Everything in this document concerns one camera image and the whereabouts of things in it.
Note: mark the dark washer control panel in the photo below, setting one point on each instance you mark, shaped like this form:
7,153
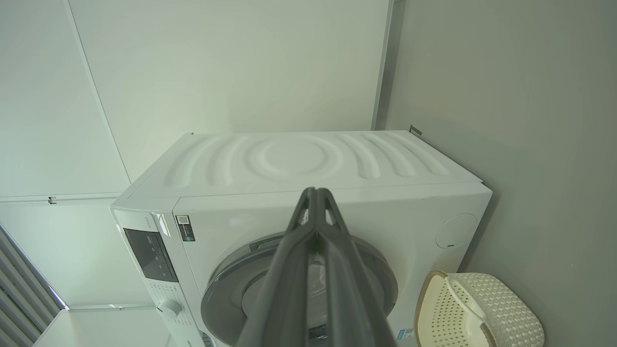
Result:
152,255

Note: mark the round filter cover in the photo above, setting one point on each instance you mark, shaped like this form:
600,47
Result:
457,231

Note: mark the grey slatted panel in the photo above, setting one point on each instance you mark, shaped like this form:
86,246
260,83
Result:
21,299

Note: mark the white front-load washing machine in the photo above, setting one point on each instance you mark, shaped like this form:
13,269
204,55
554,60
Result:
337,164

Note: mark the cream perforated laundry basket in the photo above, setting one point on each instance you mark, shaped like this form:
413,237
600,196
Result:
506,308

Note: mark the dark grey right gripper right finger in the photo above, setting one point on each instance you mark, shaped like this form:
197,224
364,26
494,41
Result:
352,299

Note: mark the white washer dial knob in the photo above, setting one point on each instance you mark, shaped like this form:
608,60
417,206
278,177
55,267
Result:
169,309

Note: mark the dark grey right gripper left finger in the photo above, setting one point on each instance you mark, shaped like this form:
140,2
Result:
284,289

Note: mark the blue energy label sticker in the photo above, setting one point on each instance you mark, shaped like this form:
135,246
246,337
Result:
406,333

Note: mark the black glass washing machine door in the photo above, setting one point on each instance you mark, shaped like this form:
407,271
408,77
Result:
221,299

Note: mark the black QR code sticker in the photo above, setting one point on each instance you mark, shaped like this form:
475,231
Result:
185,228

